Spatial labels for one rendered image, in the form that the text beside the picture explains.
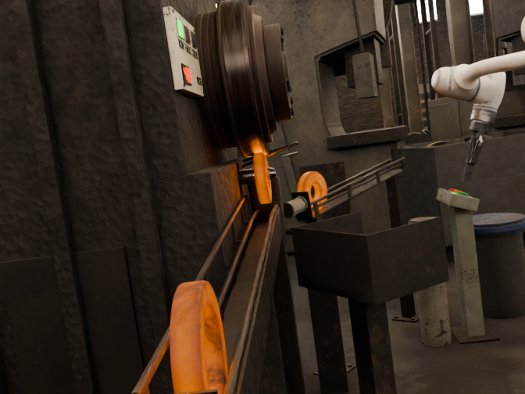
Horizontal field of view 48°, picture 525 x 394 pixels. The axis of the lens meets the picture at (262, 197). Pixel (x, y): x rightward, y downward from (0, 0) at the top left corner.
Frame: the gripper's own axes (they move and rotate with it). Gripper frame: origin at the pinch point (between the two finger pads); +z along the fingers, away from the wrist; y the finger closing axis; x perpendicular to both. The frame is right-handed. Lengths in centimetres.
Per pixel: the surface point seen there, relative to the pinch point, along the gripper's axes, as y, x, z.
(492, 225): -21.3, 21.5, 19.9
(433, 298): 3, -1, 52
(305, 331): -34, -46, 90
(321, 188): 13, -56, 18
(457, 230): -2.5, 2.2, 23.3
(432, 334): 2, 2, 67
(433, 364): 19, 0, 73
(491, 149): -142, 49, -16
